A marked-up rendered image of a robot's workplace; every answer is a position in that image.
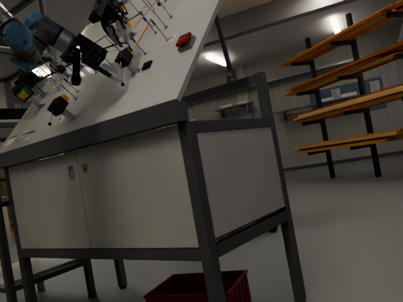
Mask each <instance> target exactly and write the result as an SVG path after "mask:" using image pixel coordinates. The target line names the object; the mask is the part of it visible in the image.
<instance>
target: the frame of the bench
mask: <svg viewBox="0 0 403 302"><path fill-rule="evenodd" d="M267 127H271V131H272V137H273V143H274V147H275V154H276V160H277V164H278V170H279V176H280V181H281V187H282V193H283V197H284V203H285V207H283V208H281V209H278V211H277V212H275V213H273V214H271V215H269V216H266V217H265V218H263V219H260V220H259V221H256V223H254V224H251V225H249V226H247V227H245V228H243V229H240V230H239V231H236V232H234V233H233V234H230V235H228V236H226V237H224V238H222V239H220V240H217V241H215V234H214V231H213V224H212V218H211V213H210V207H209V200H208V197H207V190H206V184H205V179H204V173H203V167H202V160H201V156H200V149H199V143H198V139H197V133H201V132H215V131H230V130H238V129H252V128H267ZM178 129H179V136H180V140H181V146H182V153H183V157H184V163H185V170H186V174H187V181H188V187H189V191H190V198H191V204H192V208H193V215H194V221H195V225H196V232H197V238H198V243H199V247H196V248H90V249H21V245H20V238H19V231H18V227H17V219H16V212H15V208H14V201H13V194H12V190H11V183H10V176H9V172H8V168H4V174H5V181H6V185H7V192H8V199H9V203H10V210H11V217H12V221H13V228H14V235H15V239H16V246H17V254H18V258H19V265H20V272H21V276H22V283H23V290H24V295H25V301H26V302H38V301H37V295H36V290H35V283H34V276H33V272H32V265H31V258H68V259H114V263H115V270H116V277H117V281H118V287H120V289H124V288H126V287H127V286H126V285H127V278H126V274H125V267H124V260H123V259H126V260H155V261H201V262H202V266H203V272H204V279H205V283H206V290H207V296H208V300H209V302H226V299H225V292H224V285H223V282H222V275H221V269H220V264H219V257H221V256H223V255H225V254H226V253H228V252H230V251H232V250H234V249H235V248H237V247H239V246H241V245H243V244H245V243H247V242H249V241H250V240H252V239H254V238H256V237H258V236H260V235H262V234H264V233H266V232H267V231H269V230H271V229H273V228H275V227H277V226H278V225H281V229H282V235H283V239H284V246H285V252H286V256H287V262H288V269H289V272H290V279H291V285H292V289H293V295H294V301H295V302H306V301H305V300H306V292H305V286H304V282H303V276H302V269H301V266H300V259H299V253H298V249H297V243H296V236H295V232H294V226H293V220H292V216H291V210H290V203H289V199H288V193H287V187H286V183H285V177H284V170H283V166H282V160H281V154H280V149H279V143H278V137H277V133H276V127H275V121H274V117H268V118H252V119H223V120H195V121H185V122H181V123H178Z"/></svg>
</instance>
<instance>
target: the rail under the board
mask: <svg viewBox="0 0 403 302"><path fill-rule="evenodd" d="M185 121H189V117H188V110H187V104H186V101H178V100H174V101H170V102H167V103H165V104H161V105H158V106H154V107H151V108H148V109H145V110H142V111H138V112H135V113H132V114H128V115H126V116H122V117H119V118H116V119H113V120H109V121H106V122H103V123H99V124H97V125H93V126H90V127H87V128H83V129H80V130H78V131H74V132H71V133H67V134H64V135H61V136H58V137H55V138H51V139H48V140H45V141H41V142H39V143H35V144H32V145H29V146H26V147H22V148H19V149H16V150H12V151H10V152H6V153H3V154H0V169H4V168H10V167H14V166H16V165H21V164H25V163H28V162H32V161H37V160H40V159H44V158H48V157H51V156H56V155H60V154H63V153H67V152H72V151H74V150H79V149H83V148H86V147H90V146H94V145H97V144H102V143H106V142H109V141H113V140H117V139H120V138H125V137H129V136H132V135H136V134H141V133H144V132H148V131H152V130H155V129H160V128H163V127H166V126H171V125H175V124H178V123H181V122H185Z"/></svg>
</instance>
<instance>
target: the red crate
mask: <svg viewBox="0 0 403 302"><path fill-rule="evenodd" d="M247 272H248V270H233V271H221V275H222V282H223V285H224V292H225V299H226V302H250V301H251V294H250V290H249V284H248V277H247ZM143 298H144V299H146V302H209V300H208V296H207V290H206V283H205V279H204V272H202V273H182V274H172V275H171V276H170V277H168V278H167V279H166V280H165V281H163V282H162V283H160V284H159V285H158V286H156V287H155V288H154V289H153V290H151V291H150V292H148V293H147V294H146V295H145V296H143Z"/></svg>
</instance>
